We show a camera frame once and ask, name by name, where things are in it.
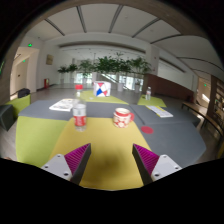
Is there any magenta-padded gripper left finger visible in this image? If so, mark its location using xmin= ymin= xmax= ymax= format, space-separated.
xmin=41 ymin=143 xmax=92 ymax=185

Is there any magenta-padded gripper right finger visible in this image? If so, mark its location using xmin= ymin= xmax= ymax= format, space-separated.
xmin=132 ymin=143 xmax=183 ymax=186

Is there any clear red-capped water bottle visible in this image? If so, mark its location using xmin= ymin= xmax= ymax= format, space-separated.
xmin=72 ymin=84 xmax=88 ymax=133

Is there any red and white patterned mug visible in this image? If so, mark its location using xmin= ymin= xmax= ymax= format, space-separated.
xmin=112 ymin=107 xmax=136 ymax=129

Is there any white booklet with yellow edge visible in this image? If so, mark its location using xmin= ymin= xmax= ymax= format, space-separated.
xmin=145 ymin=105 xmax=175 ymax=119

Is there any white printed booklet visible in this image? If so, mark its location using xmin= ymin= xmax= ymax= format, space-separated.
xmin=48 ymin=98 xmax=75 ymax=113

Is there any small clear plastic bottle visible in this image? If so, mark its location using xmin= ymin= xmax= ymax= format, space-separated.
xmin=145 ymin=86 xmax=153 ymax=101

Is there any wooden bench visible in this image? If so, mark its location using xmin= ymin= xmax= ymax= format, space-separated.
xmin=181 ymin=100 xmax=224 ymax=138

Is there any red white blue geometric box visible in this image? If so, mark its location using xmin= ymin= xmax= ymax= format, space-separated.
xmin=92 ymin=80 xmax=112 ymax=98

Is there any green upholstered chair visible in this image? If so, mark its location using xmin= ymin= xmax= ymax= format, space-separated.
xmin=0 ymin=94 xmax=32 ymax=132

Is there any black bag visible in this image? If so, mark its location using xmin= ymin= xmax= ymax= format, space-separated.
xmin=17 ymin=87 xmax=31 ymax=99

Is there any wooden shelf unit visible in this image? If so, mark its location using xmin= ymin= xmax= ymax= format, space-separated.
xmin=208 ymin=75 xmax=224 ymax=126

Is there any potted green plants group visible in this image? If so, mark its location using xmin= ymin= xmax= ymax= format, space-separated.
xmin=57 ymin=52 xmax=153 ymax=94

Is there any framed wall picture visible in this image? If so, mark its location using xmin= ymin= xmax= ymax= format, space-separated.
xmin=45 ymin=54 xmax=54 ymax=66

